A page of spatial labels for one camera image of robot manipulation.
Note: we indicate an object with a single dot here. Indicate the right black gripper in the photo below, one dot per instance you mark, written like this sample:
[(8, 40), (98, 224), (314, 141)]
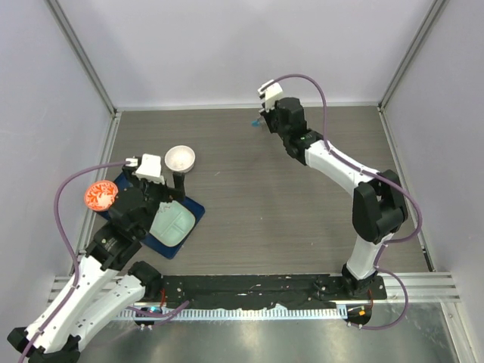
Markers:
[(267, 116)]

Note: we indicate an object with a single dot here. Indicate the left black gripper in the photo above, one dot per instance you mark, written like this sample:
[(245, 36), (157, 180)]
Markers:
[(170, 193)]

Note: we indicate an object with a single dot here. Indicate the blue keyring with keys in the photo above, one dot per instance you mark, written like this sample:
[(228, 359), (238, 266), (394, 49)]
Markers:
[(258, 122)]

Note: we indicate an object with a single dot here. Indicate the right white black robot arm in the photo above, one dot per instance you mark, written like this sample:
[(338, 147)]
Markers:
[(378, 209)]

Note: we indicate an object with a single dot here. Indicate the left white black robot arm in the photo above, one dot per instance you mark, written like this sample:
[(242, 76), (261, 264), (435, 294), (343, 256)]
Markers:
[(78, 313)]

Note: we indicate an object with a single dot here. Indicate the white round bowl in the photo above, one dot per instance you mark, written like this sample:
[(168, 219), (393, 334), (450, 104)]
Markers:
[(180, 158)]

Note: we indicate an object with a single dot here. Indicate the pale green divided plate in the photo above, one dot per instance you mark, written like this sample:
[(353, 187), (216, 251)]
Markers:
[(172, 223)]

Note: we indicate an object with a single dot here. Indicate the orange patterned bowl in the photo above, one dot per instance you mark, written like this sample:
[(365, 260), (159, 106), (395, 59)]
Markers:
[(100, 195)]

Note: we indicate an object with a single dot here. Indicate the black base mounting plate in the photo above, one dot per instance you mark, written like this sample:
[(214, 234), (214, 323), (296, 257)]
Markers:
[(256, 292)]

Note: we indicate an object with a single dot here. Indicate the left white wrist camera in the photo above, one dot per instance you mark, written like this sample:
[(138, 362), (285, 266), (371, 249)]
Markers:
[(147, 167)]

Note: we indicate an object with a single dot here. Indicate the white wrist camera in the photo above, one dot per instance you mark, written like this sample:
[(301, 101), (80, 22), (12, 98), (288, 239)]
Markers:
[(147, 167), (269, 93)]

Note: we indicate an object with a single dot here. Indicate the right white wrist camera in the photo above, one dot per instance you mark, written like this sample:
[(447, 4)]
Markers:
[(269, 93)]

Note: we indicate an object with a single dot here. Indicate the white slotted cable duct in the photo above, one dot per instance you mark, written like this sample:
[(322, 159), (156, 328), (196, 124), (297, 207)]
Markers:
[(277, 313)]

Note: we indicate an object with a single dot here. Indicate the aluminium frame rail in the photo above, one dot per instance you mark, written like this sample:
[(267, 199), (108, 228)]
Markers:
[(425, 287)]

